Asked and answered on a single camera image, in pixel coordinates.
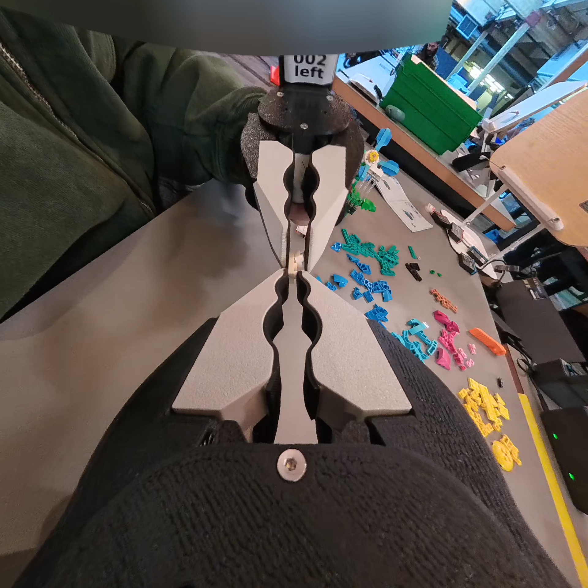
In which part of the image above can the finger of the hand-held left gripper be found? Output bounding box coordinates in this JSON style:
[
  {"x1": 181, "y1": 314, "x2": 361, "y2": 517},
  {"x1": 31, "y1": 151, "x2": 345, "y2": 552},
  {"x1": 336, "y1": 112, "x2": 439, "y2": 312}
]
[
  {"x1": 301, "y1": 145, "x2": 347, "y2": 273},
  {"x1": 253, "y1": 140, "x2": 297, "y2": 269}
]

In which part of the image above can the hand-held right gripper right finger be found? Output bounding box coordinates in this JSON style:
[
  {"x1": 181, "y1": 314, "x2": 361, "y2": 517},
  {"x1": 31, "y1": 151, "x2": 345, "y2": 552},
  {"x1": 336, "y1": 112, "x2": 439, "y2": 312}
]
[{"x1": 296, "y1": 270, "x2": 413, "y2": 435}]

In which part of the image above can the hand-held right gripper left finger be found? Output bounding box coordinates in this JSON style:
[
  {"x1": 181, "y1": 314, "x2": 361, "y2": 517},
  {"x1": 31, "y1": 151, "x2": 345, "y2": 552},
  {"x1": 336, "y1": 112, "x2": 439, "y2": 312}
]
[{"x1": 171, "y1": 268, "x2": 288, "y2": 444}]

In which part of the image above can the person's left forearm green sleeve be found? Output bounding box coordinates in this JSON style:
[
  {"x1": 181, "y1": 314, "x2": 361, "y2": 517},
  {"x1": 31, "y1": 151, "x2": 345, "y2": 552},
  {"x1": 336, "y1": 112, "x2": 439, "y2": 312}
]
[{"x1": 110, "y1": 39, "x2": 268, "y2": 190}]

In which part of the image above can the lego flower model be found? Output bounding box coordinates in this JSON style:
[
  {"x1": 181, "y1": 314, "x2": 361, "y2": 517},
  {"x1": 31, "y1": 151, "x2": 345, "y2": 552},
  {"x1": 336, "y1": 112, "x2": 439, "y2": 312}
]
[{"x1": 345, "y1": 128, "x2": 400, "y2": 216}]

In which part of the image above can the pile of green lego pieces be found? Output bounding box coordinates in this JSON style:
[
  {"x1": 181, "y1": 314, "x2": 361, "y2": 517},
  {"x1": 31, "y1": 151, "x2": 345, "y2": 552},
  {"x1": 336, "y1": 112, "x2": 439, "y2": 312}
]
[{"x1": 331, "y1": 228, "x2": 400, "y2": 277}]

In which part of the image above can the pile of turquoise lego pieces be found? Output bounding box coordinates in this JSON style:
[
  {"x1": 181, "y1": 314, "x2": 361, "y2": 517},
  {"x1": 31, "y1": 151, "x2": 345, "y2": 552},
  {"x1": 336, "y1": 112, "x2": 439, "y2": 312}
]
[{"x1": 390, "y1": 318, "x2": 439, "y2": 364}]

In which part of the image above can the lego instruction booklet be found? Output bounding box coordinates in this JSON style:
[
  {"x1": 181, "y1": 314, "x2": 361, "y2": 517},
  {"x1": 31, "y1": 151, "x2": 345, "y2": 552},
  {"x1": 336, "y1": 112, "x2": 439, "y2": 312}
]
[{"x1": 374, "y1": 175, "x2": 434, "y2": 232}]

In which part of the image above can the pile of blue lego pieces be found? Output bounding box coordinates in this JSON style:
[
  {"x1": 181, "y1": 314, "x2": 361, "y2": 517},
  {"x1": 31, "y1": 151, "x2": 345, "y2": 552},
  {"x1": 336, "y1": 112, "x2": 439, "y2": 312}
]
[{"x1": 317, "y1": 257, "x2": 396, "y2": 324}]

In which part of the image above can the pile of magenta lego pieces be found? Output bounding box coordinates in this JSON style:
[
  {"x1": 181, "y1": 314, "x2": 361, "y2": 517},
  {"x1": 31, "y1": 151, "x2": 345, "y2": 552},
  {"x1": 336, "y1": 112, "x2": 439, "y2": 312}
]
[{"x1": 433, "y1": 310, "x2": 477, "y2": 370}]

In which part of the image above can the pile of orange lego pieces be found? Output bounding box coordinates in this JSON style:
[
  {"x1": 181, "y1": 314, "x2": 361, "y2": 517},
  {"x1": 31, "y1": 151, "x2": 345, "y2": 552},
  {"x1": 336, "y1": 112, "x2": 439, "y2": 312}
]
[{"x1": 430, "y1": 288, "x2": 458, "y2": 314}]

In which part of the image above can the pile of yellow lego pieces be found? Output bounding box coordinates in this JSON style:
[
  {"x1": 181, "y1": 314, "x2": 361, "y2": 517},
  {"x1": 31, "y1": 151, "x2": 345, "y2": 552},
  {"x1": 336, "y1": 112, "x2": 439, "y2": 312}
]
[{"x1": 458, "y1": 378, "x2": 511, "y2": 437}]

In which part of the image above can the yellow round lego disc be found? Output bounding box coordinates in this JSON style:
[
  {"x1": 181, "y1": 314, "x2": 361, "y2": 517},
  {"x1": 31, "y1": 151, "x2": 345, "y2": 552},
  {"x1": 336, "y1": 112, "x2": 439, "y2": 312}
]
[{"x1": 491, "y1": 434, "x2": 523, "y2": 472}]

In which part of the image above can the wooden workbench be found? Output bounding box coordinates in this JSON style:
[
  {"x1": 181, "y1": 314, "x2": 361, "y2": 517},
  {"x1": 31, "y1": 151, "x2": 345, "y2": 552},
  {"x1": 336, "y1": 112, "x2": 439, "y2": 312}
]
[{"x1": 332, "y1": 69, "x2": 516, "y2": 231}]

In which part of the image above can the person's jeans leg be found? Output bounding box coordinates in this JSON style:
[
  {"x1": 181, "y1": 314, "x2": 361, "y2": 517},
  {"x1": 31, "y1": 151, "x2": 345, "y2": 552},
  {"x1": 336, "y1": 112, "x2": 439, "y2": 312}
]
[{"x1": 157, "y1": 177, "x2": 196, "y2": 209}]

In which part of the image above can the green plastic crate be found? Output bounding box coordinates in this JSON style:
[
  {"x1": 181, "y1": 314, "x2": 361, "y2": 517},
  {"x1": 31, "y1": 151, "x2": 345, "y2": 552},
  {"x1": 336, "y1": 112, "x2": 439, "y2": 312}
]
[{"x1": 380, "y1": 53, "x2": 483, "y2": 156}]

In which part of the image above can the black device with red label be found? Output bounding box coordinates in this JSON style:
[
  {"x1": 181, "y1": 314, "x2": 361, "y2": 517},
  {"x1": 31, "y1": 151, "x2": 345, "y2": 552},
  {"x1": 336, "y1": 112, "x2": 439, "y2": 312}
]
[{"x1": 434, "y1": 209, "x2": 467, "y2": 242}]

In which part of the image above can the orange brick separator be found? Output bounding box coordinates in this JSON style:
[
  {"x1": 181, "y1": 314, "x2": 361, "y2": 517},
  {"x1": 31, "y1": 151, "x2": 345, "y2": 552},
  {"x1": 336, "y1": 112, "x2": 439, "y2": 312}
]
[{"x1": 469, "y1": 327, "x2": 507, "y2": 356}]

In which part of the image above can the black stand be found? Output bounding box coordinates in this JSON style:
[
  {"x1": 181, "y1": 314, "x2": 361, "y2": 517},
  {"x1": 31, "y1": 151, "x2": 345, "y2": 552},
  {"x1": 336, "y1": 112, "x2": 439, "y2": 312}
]
[{"x1": 452, "y1": 152, "x2": 490, "y2": 174}]

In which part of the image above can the white plate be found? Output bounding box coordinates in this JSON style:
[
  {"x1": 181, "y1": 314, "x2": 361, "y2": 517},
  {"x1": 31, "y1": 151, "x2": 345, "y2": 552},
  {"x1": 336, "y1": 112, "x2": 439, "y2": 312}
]
[{"x1": 448, "y1": 224, "x2": 499, "y2": 278}]

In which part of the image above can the black equipment box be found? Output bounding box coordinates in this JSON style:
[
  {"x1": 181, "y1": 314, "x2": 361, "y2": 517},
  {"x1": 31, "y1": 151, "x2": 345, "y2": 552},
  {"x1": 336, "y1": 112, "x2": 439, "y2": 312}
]
[{"x1": 533, "y1": 358, "x2": 588, "y2": 409}]

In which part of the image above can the yellow tape strip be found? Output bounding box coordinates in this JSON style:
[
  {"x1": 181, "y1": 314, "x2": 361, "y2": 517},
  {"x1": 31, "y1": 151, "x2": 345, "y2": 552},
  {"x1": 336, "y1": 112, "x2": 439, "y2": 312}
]
[{"x1": 518, "y1": 393, "x2": 588, "y2": 584}]

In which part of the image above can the white tilted tabletop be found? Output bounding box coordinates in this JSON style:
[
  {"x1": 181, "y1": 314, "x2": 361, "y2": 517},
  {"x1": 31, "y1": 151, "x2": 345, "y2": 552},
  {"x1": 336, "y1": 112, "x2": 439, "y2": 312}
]
[{"x1": 487, "y1": 82, "x2": 588, "y2": 134}]

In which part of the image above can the black box with green lights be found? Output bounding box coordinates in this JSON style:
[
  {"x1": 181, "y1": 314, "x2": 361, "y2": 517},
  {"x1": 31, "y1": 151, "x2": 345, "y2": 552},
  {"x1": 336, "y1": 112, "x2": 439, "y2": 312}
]
[{"x1": 540, "y1": 406, "x2": 588, "y2": 515}]

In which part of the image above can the black cable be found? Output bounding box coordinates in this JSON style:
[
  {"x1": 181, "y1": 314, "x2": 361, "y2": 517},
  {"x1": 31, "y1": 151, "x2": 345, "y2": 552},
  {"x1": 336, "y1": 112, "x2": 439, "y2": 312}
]
[{"x1": 481, "y1": 258, "x2": 521, "y2": 277}]

